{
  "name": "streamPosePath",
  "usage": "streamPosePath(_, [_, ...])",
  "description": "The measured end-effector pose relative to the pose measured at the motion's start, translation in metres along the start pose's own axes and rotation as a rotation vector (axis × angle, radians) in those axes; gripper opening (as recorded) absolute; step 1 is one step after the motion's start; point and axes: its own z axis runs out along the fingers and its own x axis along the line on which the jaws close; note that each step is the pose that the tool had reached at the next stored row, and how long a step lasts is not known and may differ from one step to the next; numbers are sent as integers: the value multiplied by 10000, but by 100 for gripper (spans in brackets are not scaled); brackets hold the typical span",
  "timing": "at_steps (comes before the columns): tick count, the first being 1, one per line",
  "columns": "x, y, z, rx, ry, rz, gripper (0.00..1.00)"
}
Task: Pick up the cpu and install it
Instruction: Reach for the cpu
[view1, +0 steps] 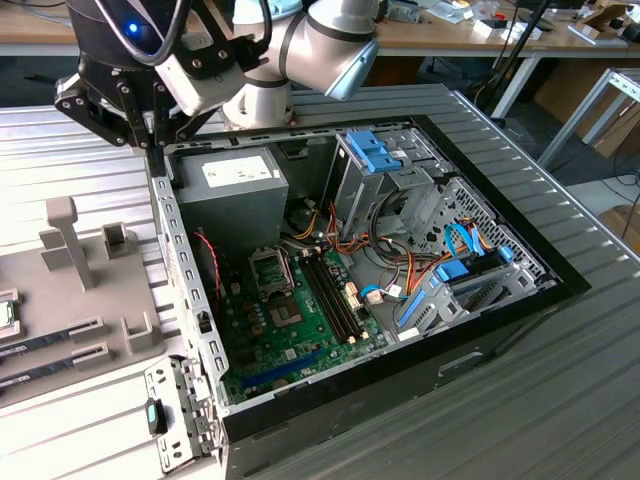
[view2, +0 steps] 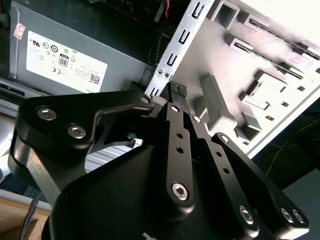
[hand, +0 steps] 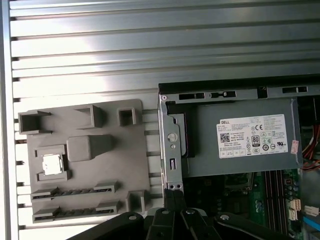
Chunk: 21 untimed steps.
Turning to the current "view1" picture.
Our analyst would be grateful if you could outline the grey power supply unit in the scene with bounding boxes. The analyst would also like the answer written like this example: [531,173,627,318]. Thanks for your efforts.
[172,145,291,251]

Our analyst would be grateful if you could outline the brown cardboard piece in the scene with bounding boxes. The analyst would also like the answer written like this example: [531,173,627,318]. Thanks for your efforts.
[597,204,640,251]

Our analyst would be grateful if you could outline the grey parts rack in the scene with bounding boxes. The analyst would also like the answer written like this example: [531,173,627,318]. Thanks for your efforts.
[0,196,169,396]

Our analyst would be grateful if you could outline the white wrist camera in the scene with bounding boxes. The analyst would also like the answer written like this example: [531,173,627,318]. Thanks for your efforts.
[153,33,251,117]

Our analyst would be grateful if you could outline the black RAM slot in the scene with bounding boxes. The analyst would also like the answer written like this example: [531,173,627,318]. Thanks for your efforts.
[301,255,350,346]
[322,252,369,337]
[315,253,362,340]
[307,254,355,344]

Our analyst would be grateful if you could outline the grey metal disk bay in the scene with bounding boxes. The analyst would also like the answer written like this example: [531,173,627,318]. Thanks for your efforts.
[394,244,561,346]

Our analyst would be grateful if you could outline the thick black camera cable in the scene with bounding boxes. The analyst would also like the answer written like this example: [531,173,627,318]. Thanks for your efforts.
[94,0,274,66]

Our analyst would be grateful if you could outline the blue drive carrier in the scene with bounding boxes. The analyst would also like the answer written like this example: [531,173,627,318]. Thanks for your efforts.
[344,128,409,174]

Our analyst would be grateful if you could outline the CPU socket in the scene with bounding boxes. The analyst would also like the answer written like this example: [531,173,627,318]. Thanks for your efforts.
[267,297,306,331]

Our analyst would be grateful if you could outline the black open PC case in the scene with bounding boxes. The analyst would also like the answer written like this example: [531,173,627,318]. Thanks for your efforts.
[141,113,592,480]

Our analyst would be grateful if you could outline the open cardboard box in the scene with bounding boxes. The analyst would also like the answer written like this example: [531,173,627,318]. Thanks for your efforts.
[574,2,640,44]

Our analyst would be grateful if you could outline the blue flat data wire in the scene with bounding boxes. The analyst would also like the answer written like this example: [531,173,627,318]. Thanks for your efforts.
[443,223,496,259]

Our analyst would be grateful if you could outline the metal socket cover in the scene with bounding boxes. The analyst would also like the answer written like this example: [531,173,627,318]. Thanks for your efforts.
[248,246,295,301]

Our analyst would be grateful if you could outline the red black fan wire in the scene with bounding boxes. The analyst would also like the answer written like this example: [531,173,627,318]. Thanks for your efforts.
[194,232,224,302]

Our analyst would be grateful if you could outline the flat brown cardboard sheets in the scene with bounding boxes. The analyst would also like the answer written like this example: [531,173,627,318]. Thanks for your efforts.
[534,59,640,159]

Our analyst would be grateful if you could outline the black clip with teal face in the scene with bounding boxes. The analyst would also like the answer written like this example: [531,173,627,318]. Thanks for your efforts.
[144,397,169,435]

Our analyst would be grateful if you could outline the blue plastic rail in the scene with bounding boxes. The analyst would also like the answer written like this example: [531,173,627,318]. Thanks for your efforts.
[396,291,427,332]

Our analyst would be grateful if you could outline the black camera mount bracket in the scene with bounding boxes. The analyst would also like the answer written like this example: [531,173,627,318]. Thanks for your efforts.
[179,19,274,81]

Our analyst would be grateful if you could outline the black stand pole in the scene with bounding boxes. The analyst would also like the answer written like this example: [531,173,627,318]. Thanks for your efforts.
[472,0,554,121]

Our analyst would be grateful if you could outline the aluminium profile frame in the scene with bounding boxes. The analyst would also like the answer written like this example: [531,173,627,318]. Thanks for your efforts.
[537,67,640,171]

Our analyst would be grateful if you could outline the green RAM stick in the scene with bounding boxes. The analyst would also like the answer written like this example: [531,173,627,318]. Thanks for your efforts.
[0,352,79,389]
[0,327,76,359]

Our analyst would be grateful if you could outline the blue expansion slot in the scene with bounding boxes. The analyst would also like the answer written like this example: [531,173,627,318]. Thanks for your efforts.
[242,347,324,394]

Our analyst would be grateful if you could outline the thin blue wire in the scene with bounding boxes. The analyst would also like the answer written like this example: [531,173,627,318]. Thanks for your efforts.
[359,284,406,301]

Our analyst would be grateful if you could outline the blue disk carrier handle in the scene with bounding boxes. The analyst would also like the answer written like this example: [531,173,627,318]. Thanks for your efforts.
[433,261,471,287]

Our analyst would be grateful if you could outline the orange yellow power wires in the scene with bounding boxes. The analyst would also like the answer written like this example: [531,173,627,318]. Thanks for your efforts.
[292,207,321,240]
[405,249,454,296]
[325,201,374,257]

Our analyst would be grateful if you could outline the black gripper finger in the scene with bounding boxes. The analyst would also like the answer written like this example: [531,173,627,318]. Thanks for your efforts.
[52,73,158,177]
[152,83,222,177]

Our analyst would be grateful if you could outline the black case fan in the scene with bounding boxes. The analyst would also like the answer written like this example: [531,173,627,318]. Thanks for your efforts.
[192,227,229,311]

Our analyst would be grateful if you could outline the green motherboard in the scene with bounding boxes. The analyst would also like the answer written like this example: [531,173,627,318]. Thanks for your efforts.
[219,244,391,401]

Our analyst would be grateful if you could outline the black wire bundle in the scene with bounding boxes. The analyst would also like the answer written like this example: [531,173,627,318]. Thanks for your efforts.
[362,192,419,281]

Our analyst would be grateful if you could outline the grey metal drive cage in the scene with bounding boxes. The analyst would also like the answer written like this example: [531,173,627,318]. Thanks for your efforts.
[319,127,459,241]

